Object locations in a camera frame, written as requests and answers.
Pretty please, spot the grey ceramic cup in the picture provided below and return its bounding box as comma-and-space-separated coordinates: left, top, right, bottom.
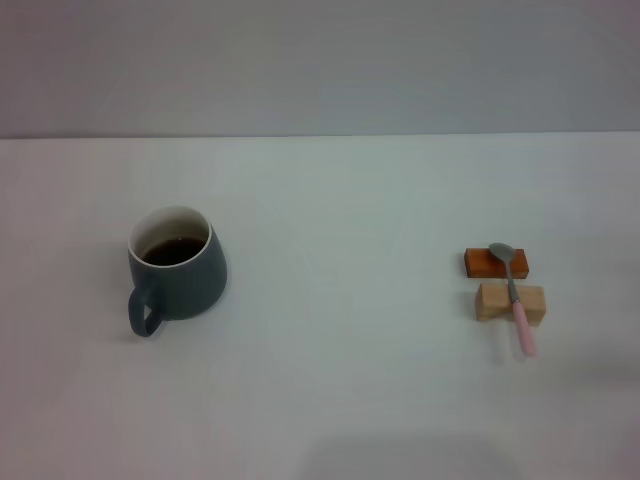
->
126, 205, 228, 339

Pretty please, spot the pink handled metal spoon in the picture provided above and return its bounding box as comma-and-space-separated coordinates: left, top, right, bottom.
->
488, 242, 540, 357

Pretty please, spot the dark coffee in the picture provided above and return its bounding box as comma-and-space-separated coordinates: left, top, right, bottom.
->
140, 238, 207, 266

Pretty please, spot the orange-brown wooden block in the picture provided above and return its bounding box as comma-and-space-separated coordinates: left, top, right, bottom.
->
463, 247, 530, 279

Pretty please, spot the light wooden arch block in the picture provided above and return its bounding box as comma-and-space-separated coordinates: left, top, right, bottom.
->
473, 282, 547, 327

